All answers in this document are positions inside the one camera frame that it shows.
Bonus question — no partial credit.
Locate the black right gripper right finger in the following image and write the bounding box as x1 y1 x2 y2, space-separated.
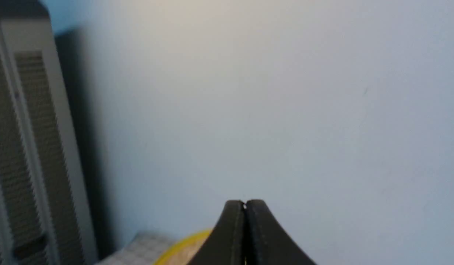
245 199 316 265

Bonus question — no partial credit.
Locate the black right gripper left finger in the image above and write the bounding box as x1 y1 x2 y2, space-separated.
188 200 246 265

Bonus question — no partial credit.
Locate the yellow rimmed bamboo steamer basket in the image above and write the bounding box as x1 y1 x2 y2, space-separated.
154 229 212 265

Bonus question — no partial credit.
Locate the grey louvred panel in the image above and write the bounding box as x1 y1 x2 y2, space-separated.
0 0 98 265

